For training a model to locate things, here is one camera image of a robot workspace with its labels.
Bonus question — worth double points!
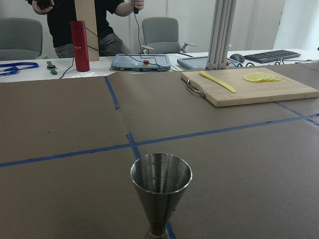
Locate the steel double jigger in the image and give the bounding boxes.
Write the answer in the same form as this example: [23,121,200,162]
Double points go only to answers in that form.
[130,153,192,239]

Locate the teach pendant with red button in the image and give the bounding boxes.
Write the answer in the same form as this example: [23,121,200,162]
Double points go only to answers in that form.
[111,54,171,72]

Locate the yellow plastic knife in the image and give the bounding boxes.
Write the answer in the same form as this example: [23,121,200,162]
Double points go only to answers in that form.
[199,71,237,93]

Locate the grey office chair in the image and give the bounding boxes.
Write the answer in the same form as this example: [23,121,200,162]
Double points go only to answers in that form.
[142,17,197,54]

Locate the bamboo cutting board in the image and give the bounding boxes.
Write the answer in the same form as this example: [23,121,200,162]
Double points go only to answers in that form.
[181,68,319,107]

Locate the black computer mouse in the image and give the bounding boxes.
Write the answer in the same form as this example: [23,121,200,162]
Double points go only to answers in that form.
[229,53,245,63]

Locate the lemon slice front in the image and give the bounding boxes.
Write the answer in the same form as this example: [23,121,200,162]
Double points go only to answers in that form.
[243,73,264,82]

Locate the lemon slice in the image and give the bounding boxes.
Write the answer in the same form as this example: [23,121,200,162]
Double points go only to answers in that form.
[260,73,270,81]
[268,75,275,81]
[273,75,281,81]
[243,73,264,82]

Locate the green wrist watch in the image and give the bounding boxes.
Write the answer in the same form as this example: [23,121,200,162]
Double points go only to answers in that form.
[46,61,57,75]

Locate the black keyboard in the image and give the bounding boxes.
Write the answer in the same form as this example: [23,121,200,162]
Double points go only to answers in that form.
[244,50,300,63]

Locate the red thermos bottle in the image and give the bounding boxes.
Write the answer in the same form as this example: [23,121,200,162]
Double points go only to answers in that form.
[70,21,90,72]

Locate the brown cardboard panel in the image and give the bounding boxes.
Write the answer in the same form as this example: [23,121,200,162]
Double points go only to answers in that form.
[74,0,99,61]

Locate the person in black shirt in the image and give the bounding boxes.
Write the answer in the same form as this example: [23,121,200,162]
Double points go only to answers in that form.
[28,0,145,58]

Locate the grey chair at left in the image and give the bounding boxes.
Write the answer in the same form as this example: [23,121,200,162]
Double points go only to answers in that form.
[0,17,47,61]

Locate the aluminium frame post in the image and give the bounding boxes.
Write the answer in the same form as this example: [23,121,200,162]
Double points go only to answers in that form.
[205,0,237,70]

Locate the blue lanyard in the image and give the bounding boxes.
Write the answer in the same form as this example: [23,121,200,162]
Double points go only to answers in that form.
[0,62,39,76]

